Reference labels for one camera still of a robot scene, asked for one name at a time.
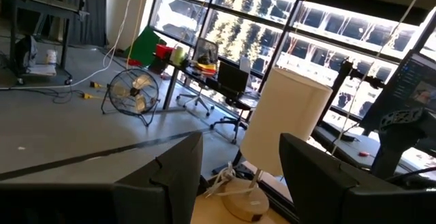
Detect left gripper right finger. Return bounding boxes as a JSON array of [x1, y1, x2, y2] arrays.
[[279, 133, 436, 224]]

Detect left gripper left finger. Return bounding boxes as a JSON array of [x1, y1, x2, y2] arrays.
[[0, 131, 204, 224]]

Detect dark side desk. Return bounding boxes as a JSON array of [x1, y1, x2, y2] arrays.
[[311, 123, 384, 170]]

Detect black laptop stand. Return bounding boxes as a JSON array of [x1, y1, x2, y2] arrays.
[[370, 107, 436, 180]]

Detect round wooden lamp base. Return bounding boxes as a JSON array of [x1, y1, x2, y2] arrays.
[[221, 178, 270, 223]]

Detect black floor fan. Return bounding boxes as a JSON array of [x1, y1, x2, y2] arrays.
[[100, 67, 161, 127]]

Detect dark grey laptop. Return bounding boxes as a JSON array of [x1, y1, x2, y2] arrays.
[[359, 49, 436, 133]]

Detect black office desk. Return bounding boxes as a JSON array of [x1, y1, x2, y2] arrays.
[[153, 52, 263, 111]]

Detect green board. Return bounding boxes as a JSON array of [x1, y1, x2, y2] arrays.
[[123, 25, 168, 67]]

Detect red container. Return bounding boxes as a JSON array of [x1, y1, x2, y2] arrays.
[[155, 44, 175, 61]]

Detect yellow green cup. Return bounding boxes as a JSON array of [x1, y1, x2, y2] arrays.
[[171, 46, 187, 65]]

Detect black office chair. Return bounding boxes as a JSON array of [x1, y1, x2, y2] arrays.
[[209, 61, 262, 146]]

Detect grey mesh office chair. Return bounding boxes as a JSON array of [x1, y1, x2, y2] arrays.
[[176, 37, 219, 117]]

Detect black metal cart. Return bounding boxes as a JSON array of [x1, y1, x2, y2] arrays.
[[0, 0, 90, 86]]

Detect white lamp cord bundle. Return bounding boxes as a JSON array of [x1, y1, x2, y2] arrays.
[[204, 161, 260, 198]]

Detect white floor cable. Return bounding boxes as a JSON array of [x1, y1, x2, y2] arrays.
[[0, 0, 138, 91]]

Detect black window frame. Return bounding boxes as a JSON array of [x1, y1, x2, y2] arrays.
[[146, 0, 436, 184]]

